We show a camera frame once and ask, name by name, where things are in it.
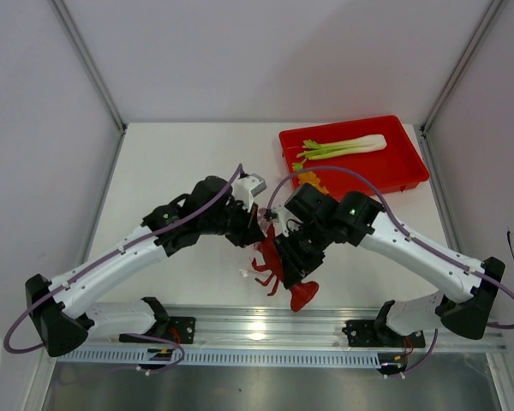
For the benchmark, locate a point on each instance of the yellow pasta pile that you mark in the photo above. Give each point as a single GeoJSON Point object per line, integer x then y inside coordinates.
{"type": "Point", "coordinates": [311, 178]}

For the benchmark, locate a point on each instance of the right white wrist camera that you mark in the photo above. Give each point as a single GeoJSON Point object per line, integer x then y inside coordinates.
{"type": "Point", "coordinates": [284, 221]}

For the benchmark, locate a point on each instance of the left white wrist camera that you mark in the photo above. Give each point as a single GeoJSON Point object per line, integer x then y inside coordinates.
{"type": "Point", "coordinates": [246, 188]}

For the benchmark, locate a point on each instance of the left aluminium frame post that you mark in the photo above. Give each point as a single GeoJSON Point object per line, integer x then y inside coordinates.
{"type": "Point", "coordinates": [85, 57]}

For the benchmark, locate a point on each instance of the aluminium frame post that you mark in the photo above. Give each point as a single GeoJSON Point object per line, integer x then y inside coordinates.
{"type": "Point", "coordinates": [471, 47]}
{"type": "Point", "coordinates": [85, 57]}

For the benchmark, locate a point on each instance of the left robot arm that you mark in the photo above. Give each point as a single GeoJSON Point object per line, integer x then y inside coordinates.
{"type": "Point", "coordinates": [67, 311]}

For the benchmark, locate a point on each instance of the right aluminium frame post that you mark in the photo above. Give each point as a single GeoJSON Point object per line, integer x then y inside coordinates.
{"type": "Point", "coordinates": [471, 47]}

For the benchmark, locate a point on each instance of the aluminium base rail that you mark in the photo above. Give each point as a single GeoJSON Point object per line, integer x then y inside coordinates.
{"type": "Point", "coordinates": [257, 327]}

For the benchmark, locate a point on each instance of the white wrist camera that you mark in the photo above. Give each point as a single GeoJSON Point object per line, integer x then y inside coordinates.
{"type": "Point", "coordinates": [246, 188]}
{"type": "Point", "coordinates": [284, 221]}

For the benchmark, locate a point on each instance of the red plastic tray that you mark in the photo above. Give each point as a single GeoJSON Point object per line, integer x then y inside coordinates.
{"type": "Point", "coordinates": [395, 169]}

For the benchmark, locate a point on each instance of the clear pink-dotted zip bag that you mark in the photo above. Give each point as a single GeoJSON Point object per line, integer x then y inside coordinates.
{"type": "Point", "coordinates": [263, 264]}

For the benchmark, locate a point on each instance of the white slotted cable duct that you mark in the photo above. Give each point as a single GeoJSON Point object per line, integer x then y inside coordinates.
{"type": "Point", "coordinates": [235, 357]}

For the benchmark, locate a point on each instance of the green white celery stalk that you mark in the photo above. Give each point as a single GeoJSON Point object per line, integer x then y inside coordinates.
{"type": "Point", "coordinates": [315, 151]}

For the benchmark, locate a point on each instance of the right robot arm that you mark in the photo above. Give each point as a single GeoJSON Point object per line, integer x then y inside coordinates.
{"type": "Point", "coordinates": [466, 288]}

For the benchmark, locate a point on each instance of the red toy lobster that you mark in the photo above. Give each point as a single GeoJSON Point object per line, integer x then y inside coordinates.
{"type": "Point", "coordinates": [280, 272]}

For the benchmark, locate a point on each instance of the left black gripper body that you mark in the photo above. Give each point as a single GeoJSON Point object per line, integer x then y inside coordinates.
{"type": "Point", "coordinates": [239, 222]}

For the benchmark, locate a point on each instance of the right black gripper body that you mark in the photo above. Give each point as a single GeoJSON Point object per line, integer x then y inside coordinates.
{"type": "Point", "coordinates": [304, 248]}

